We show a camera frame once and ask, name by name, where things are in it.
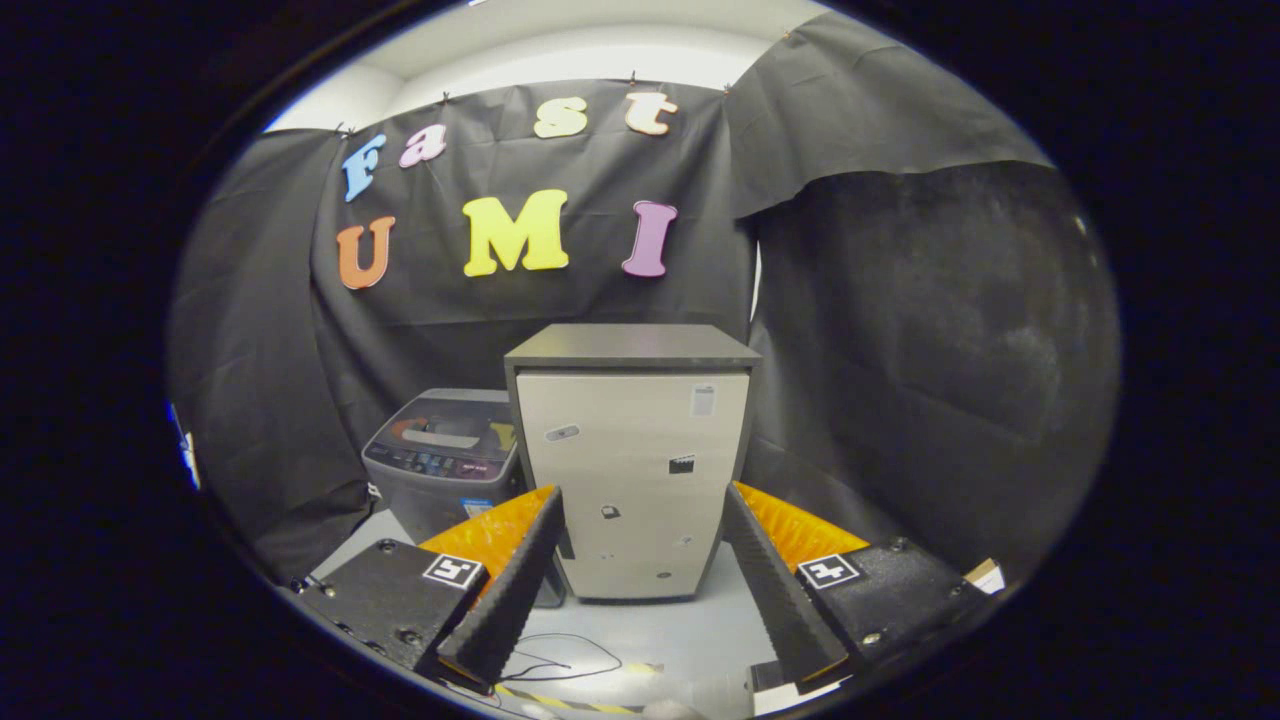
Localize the thin black cable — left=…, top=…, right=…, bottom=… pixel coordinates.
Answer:
left=500, top=633, right=623, bottom=683

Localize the grey cabinet with dark top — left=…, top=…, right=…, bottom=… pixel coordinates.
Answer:
left=503, top=322, right=763, bottom=603

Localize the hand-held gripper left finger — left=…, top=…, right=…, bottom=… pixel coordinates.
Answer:
left=290, top=485, right=566, bottom=693

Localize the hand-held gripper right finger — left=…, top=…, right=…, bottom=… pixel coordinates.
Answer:
left=720, top=482, right=1001, bottom=696

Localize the blue white object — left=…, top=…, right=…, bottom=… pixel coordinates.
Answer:
left=170, top=400, right=201, bottom=491

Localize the grey washing machine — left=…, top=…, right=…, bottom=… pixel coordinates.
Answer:
left=361, top=388, right=566, bottom=609

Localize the yellow black floor tape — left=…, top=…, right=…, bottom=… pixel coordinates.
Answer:
left=495, top=683, right=641, bottom=716

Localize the black backdrop cloth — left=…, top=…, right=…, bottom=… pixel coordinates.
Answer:
left=168, top=10, right=1121, bottom=586

